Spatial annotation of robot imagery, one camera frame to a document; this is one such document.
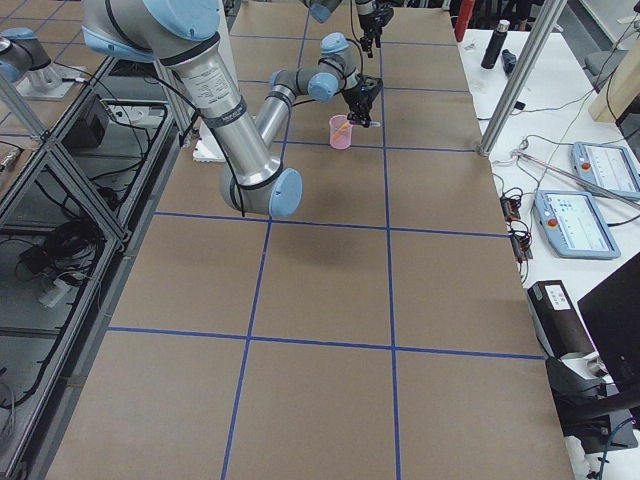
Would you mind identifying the black monitor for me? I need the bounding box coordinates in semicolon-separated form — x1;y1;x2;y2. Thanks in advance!
578;254;639;390

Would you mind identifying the near teach pendant tablet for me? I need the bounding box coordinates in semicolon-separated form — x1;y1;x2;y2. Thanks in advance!
534;190;621;260

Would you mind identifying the teach pendant tablet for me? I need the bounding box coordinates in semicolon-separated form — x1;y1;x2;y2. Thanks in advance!
571;142;639;200
534;190;621;260

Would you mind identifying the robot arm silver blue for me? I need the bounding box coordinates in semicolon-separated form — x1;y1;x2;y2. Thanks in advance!
82;1;383;218
302;0;403;58

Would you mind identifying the dark brown box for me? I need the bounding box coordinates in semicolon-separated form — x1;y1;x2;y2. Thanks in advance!
527;280;595;360

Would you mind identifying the metal reacher stick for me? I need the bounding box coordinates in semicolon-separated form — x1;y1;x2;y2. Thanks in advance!
512;149;639;210

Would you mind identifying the far teach pendant tablet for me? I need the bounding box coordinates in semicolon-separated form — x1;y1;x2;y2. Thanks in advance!
571;142;639;200

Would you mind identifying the purple marker pen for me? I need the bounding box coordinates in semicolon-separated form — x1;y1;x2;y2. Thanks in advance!
348;119;381;128

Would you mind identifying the orange highlighter pen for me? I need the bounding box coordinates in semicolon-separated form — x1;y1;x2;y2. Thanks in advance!
332;122;352;142

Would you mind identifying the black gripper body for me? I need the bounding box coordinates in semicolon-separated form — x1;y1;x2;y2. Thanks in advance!
344;74;383;118
355;0;394;38

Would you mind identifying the aluminium frame post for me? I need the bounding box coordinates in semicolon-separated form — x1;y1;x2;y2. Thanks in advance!
476;0;567;157

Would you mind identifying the red bottle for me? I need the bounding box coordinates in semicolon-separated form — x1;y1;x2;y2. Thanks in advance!
454;0;475;42

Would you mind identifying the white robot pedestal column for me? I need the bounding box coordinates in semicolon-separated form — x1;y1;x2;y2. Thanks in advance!
193;0;238;162

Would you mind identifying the black water bottle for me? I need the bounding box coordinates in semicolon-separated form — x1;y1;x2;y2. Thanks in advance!
481;19;510;70

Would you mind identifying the pink mesh pen holder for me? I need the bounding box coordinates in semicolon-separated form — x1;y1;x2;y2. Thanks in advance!
329;115;353;150

